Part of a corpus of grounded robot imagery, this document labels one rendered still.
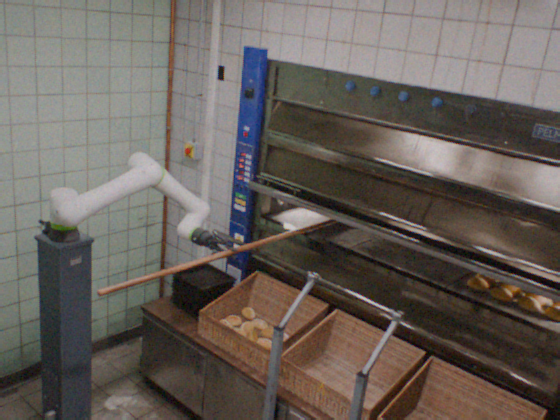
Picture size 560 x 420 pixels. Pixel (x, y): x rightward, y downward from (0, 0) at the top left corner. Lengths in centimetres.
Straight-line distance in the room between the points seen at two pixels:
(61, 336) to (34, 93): 132
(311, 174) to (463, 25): 109
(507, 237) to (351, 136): 91
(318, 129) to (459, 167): 81
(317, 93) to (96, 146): 142
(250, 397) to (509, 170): 170
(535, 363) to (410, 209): 88
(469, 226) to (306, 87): 114
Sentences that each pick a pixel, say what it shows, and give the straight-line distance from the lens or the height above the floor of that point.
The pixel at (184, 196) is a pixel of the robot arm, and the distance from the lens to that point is 318.
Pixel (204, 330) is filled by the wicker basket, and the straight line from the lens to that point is 344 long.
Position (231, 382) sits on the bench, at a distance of 334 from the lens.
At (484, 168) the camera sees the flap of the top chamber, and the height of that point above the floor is 180.
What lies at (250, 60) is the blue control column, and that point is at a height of 208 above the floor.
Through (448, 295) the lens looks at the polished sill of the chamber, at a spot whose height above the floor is 117.
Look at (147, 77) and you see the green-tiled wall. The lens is 397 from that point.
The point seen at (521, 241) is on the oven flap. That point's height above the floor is 154.
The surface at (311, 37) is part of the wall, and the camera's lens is 326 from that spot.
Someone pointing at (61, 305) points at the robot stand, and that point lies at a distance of 316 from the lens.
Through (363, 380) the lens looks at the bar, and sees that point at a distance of 264.
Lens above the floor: 238
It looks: 20 degrees down
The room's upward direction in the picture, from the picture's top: 6 degrees clockwise
